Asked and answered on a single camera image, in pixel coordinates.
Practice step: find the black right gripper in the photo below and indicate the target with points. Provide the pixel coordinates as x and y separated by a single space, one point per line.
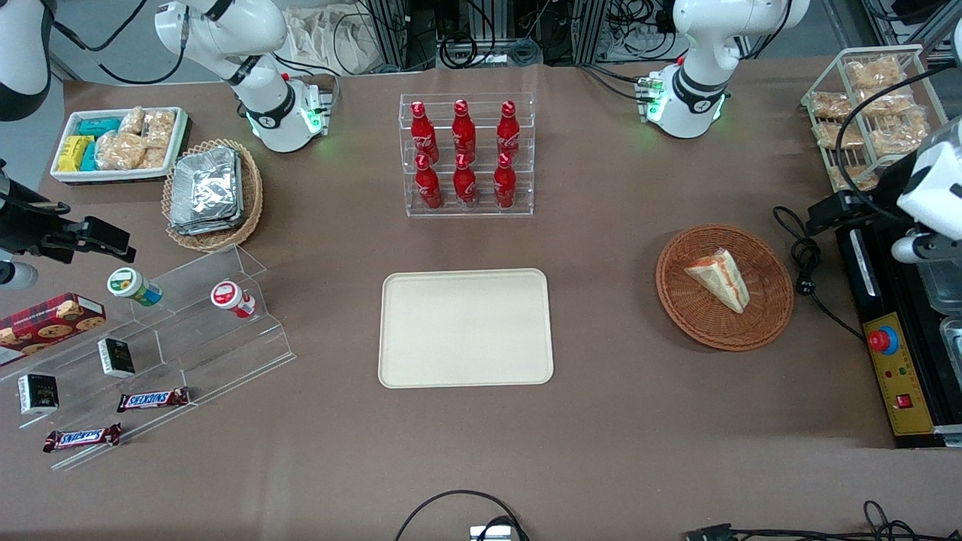
21 225

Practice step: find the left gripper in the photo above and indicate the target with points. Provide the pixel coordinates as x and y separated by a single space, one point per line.
881 189

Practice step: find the triangular sandwich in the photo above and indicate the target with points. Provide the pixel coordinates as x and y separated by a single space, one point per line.
720 278

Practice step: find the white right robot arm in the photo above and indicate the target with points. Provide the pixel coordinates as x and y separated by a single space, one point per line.
225 30

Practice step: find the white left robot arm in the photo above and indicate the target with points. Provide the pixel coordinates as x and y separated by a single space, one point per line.
699 30

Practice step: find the white rectangular snack tray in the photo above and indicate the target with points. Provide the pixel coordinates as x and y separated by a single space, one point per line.
113 176

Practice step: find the light tan wicker basket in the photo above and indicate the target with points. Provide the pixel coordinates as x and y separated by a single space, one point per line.
252 203

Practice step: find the brown round wicker basket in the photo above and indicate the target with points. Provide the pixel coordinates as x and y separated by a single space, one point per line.
699 315

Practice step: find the cream plastic tray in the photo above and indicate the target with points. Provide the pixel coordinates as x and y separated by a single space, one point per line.
466 330

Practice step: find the bagged fried snack pack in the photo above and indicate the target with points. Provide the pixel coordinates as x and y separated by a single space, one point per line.
898 135
894 103
875 73
827 135
864 180
830 105

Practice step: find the green lid snack cup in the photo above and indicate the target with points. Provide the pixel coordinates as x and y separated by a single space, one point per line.
128 284

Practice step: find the black machine with yellow panel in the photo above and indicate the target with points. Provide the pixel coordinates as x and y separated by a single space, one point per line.
864 285

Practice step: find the teal snack packet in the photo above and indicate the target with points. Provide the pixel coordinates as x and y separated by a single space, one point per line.
98 126
90 156

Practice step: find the red tartan cookie box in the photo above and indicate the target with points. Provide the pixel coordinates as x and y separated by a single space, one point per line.
45 323

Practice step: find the yellow snack packet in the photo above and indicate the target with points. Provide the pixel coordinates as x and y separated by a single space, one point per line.
73 153

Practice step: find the clear rice cracker pack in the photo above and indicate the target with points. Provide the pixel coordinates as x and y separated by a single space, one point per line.
153 158
159 128
120 150
132 120

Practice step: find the small black tea box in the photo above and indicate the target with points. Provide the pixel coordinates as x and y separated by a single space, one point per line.
116 358
37 394

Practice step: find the large steel food pan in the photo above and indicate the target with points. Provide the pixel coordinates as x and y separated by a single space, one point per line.
945 289

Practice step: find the stack of foil containers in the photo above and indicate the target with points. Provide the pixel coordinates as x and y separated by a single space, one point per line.
204 191

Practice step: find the red emergency stop button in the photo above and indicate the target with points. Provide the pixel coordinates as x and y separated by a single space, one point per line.
884 340

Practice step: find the red lid snack cup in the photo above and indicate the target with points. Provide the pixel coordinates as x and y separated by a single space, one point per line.
225 294

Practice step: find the clear acrylic stepped display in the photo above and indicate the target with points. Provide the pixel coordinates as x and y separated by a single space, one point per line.
195 353

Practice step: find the small steel food pan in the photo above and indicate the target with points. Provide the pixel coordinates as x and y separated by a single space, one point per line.
953 342

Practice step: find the Snickers chocolate bar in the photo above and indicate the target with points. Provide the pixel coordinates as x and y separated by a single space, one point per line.
83 437
152 400

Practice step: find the white cloth bag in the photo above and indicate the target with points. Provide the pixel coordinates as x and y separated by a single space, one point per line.
331 41

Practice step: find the red cola bottle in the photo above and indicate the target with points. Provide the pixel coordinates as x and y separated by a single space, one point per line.
504 184
422 135
464 184
508 134
428 186
464 134

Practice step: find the clear acrylic bottle rack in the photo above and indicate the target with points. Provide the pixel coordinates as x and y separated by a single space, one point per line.
481 210

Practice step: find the small silver camera device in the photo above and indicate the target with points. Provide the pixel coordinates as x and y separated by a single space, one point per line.
490 533

